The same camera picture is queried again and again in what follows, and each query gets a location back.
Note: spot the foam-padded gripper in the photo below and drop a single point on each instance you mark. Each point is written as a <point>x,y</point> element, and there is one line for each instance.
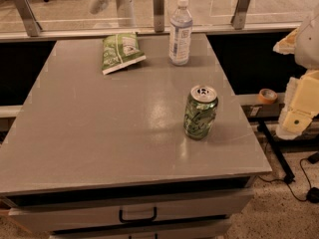
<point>308,45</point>

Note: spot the green soda can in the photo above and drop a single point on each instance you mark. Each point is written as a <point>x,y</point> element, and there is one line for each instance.
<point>200,111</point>

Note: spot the roll of tan tape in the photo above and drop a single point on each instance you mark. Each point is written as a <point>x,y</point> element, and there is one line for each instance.
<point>267,96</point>

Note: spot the black metal stand leg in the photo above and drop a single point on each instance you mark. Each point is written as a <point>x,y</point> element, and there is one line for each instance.
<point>289,175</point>

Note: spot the clear plastic water bottle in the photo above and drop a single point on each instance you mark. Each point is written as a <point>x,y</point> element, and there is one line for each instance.
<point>180,34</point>

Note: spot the green chip bag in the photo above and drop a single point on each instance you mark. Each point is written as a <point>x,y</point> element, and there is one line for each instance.
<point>120,51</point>

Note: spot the grey drawer cabinet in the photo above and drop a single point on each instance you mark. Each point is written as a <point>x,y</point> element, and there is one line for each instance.
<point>86,145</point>

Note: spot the right metal railing bracket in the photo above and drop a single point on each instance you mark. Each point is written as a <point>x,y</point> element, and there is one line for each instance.
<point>239,16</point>

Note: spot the metal railing bracket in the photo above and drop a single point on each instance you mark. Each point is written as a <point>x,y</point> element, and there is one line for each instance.
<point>158,6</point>
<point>30,23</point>
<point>239,16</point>

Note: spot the middle metal railing bracket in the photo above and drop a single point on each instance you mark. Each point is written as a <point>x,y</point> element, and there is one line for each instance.
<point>158,6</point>

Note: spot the black drawer handle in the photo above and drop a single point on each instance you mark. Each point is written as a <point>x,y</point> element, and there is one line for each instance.
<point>127,216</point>

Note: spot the left metal railing bracket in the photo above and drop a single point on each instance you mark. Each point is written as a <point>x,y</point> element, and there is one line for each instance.
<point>30,23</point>

